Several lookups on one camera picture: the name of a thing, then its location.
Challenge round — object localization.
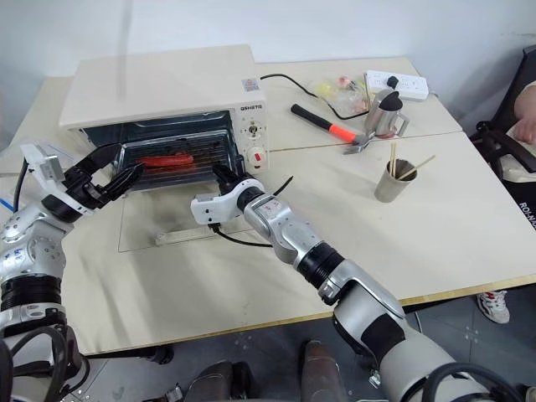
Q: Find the glass toaster oven door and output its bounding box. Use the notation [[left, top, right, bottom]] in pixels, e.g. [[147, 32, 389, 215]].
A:
[[117, 188, 253, 254]]

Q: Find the grey paper cup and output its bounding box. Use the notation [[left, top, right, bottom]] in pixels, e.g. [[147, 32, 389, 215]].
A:
[[373, 158, 420, 204]]

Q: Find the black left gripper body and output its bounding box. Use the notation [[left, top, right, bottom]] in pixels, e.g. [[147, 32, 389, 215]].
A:
[[62, 166, 112, 211]]

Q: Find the black office chair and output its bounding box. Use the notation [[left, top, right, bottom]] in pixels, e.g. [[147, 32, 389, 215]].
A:
[[468, 43, 536, 178]]

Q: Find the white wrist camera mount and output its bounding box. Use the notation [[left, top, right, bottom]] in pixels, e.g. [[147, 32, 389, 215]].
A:
[[19, 142, 97, 218], [190, 178, 263, 226]]

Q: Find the white toaster oven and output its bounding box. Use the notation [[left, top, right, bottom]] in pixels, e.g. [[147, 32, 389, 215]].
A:
[[57, 44, 272, 193]]

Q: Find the clear plastic snack bag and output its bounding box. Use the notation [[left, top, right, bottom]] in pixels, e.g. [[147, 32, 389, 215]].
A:
[[307, 75, 374, 115]]

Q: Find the black table leg bracket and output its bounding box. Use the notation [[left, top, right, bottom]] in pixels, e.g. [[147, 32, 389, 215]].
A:
[[141, 344, 176, 366]]

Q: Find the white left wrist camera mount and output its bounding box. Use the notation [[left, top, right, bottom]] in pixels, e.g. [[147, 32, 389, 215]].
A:
[[19, 142, 97, 218]]

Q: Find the white sneaker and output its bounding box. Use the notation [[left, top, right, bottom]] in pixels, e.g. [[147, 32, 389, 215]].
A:
[[477, 289, 512, 325]]

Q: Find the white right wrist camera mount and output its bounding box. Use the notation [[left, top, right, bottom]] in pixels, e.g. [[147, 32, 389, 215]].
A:
[[190, 178, 263, 226]]

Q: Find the steel kettle black lid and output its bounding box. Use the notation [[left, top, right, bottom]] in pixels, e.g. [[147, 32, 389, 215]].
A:
[[363, 88, 412, 142]]

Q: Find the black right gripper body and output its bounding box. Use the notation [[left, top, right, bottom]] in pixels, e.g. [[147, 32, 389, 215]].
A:
[[216, 175, 249, 197]]

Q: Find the black orange handled hammer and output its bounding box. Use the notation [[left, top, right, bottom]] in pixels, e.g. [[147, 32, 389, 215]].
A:
[[290, 103, 374, 157]]

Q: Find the metal sausage baking tray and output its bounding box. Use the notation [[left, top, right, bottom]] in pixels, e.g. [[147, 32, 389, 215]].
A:
[[114, 128, 245, 193]]

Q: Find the dark rounded shape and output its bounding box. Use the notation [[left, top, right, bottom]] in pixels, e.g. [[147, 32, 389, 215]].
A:
[[183, 361, 253, 402]]

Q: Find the black oven power cord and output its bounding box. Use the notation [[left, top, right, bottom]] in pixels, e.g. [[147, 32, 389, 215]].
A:
[[258, 73, 372, 123]]

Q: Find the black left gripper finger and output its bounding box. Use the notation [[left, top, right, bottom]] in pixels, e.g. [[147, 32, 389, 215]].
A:
[[69, 142, 124, 176], [99, 163, 147, 204]]

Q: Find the bystander bare hand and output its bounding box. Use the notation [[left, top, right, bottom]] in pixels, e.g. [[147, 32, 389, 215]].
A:
[[512, 116, 536, 146]]

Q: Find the thin black cable tie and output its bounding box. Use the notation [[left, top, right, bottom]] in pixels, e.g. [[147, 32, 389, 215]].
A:
[[271, 177, 295, 197]]

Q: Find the black printed bag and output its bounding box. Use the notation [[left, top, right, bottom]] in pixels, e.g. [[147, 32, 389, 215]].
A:
[[499, 153, 536, 236]]

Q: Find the white power strip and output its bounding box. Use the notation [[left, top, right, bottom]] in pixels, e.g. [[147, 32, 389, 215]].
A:
[[363, 70, 430, 102]]

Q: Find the red sausage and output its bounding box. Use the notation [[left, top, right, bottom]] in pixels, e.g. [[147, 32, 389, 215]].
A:
[[137, 153, 195, 168]]

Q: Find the white red oven knob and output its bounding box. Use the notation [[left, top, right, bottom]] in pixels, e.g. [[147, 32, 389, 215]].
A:
[[246, 146, 268, 169]]

